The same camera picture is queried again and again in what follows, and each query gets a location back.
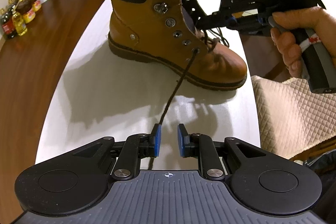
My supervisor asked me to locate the dark brown shoelace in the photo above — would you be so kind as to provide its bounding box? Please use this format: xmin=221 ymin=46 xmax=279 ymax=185
xmin=148 ymin=29 xmax=231 ymax=171

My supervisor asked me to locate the brown leather boot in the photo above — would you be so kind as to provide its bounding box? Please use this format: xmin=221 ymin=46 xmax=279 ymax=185
xmin=108 ymin=0 xmax=247 ymax=91

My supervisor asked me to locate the person's right hand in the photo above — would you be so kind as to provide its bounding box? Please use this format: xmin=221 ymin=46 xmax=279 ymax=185
xmin=270 ymin=7 xmax=336 ymax=78

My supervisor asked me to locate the beige quilted chair cushion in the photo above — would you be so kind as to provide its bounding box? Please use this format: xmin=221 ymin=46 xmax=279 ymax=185
xmin=252 ymin=75 xmax=335 ymax=159

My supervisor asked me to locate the yellow cooking oil bottle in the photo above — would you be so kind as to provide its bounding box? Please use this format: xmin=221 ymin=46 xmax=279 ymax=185
xmin=12 ymin=10 xmax=27 ymax=36

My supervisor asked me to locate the large cooking oil bottle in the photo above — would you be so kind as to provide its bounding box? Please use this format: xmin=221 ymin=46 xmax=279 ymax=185
xmin=16 ymin=0 xmax=36 ymax=24

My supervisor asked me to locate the dark sauce bottle red label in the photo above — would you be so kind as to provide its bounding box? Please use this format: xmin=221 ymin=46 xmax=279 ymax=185
xmin=1 ymin=8 xmax=17 ymax=38

